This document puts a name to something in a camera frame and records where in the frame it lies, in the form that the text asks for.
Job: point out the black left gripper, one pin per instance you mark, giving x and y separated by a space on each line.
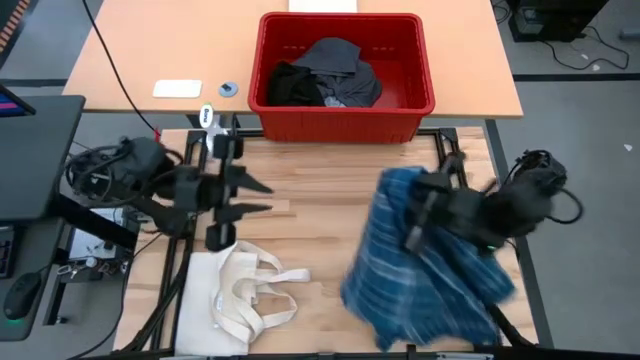
200 190

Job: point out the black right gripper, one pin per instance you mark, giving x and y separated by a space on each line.
460 210

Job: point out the blue plaid garment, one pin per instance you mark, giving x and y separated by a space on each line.
400 290

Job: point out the dark grey garment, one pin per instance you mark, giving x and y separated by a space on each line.
345 75

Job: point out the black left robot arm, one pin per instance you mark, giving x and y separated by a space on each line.
140 160

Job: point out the red plastic laundry bin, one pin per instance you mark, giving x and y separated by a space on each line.
340 127

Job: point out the white spray bottle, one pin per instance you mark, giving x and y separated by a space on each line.
206 117

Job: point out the white canvas tote bag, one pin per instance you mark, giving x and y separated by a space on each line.
200 300

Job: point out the black garment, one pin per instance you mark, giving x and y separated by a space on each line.
292 87

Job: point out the white rectangular pad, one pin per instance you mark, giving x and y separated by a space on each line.
177 88

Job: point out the light orange desk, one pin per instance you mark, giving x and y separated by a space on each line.
175 45

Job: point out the dark grey flat panel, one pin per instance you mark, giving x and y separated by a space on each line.
35 160

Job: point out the black computer case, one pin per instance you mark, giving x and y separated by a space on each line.
555 20

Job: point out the black computer mouse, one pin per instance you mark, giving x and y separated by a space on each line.
22 295

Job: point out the black keyboard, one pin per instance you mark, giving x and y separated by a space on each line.
4 255

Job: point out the computer monitor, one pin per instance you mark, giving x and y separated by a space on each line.
10 106

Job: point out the grey workstation desk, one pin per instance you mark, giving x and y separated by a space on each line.
30 330

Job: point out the orange black striped strip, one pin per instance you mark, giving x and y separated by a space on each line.
15 20

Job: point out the black aluminium rig frame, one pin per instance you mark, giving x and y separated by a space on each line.
250 133

